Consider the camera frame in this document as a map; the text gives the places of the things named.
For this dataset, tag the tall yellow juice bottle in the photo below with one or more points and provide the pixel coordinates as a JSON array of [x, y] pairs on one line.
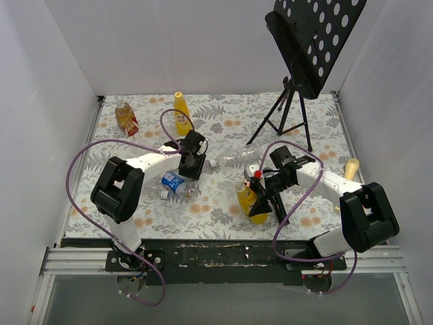
[[181, 114]]

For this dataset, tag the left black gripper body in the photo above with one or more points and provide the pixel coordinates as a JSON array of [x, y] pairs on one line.
[[191, 166]]

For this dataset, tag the floral patterned table mat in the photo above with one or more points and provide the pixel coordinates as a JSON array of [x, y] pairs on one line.
[[227, 121]]

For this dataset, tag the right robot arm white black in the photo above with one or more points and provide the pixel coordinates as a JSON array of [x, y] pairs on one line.
[[367, 218]]

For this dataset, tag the clear crushed plastic bottle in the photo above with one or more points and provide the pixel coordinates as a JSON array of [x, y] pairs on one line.
[[243, 155]]

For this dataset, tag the black front base bar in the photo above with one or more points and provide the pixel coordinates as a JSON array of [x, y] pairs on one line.
[[222, 261]]

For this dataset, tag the yellow honey pomelo bottle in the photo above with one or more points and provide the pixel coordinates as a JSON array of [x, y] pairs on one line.
[[246, 198]]

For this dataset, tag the black silver microphone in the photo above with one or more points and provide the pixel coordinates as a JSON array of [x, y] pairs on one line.
[[279, 208]]

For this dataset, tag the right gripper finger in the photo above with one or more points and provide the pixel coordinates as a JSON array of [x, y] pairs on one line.
[[258, 187], [260, 206]]

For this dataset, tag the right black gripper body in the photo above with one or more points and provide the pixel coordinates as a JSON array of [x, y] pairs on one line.
[[262, 189]]

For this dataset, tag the blue label crushed water bottle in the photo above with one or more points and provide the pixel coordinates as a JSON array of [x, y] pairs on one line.
[[177, 186]]

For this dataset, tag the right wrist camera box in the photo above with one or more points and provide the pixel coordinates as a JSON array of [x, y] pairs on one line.
[[251, 171]]

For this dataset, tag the beige cone object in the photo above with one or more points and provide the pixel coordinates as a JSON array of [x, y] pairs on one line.
[[351, 168]]

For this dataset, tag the brown tea bottle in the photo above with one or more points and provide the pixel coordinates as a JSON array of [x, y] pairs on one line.
[[126, 118]]

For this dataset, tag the black perforated music stand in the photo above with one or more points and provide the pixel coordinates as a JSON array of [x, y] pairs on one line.
[[310, 36]]

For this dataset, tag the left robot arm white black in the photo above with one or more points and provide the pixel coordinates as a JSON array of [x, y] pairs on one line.
[[120, 185]]

